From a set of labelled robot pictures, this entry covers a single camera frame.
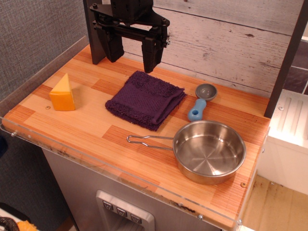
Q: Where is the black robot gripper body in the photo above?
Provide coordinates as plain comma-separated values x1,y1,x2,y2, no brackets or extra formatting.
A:
90,0,170,46

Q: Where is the silver dispenser button panel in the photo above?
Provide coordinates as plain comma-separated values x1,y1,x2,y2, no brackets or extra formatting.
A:
96,190,155,231

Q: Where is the dark grey right post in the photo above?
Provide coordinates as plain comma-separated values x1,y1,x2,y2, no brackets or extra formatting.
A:
264,0,308,118

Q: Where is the dark grey left post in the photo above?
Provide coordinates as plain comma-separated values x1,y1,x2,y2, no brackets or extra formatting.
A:
83,0,106,64

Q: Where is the grey toy fridge cabinet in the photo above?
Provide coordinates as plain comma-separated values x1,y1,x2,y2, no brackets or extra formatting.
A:
43,150,219,231

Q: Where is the blue grey measuring scoop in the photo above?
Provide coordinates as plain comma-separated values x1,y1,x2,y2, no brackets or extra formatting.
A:
188,83,218,122

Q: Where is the purple folded rag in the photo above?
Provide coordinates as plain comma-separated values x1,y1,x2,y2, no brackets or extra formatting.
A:
105,71,186,131

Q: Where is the dark grey post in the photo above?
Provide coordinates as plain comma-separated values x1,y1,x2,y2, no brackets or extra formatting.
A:
264,0,308,118
83,0,106,64

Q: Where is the orange cheese wedge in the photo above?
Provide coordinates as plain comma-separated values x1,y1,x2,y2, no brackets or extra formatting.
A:
49,73,76,111

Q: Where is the white toy sink unit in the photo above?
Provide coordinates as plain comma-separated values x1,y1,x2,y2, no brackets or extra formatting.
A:
257,90,308,194

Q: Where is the clear acrylic edge guard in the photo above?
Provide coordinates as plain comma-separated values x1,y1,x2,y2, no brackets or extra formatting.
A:
2,118,257,231

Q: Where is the stainless steel saucepan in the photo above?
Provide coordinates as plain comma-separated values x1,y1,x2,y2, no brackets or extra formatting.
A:
127,120,247,186

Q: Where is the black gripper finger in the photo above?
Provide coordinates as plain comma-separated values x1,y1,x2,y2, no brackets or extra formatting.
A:
141,37,166,73
95,23,124,63

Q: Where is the orange object bottom left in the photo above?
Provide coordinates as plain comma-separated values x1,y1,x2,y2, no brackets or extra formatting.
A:
17,220,38,231

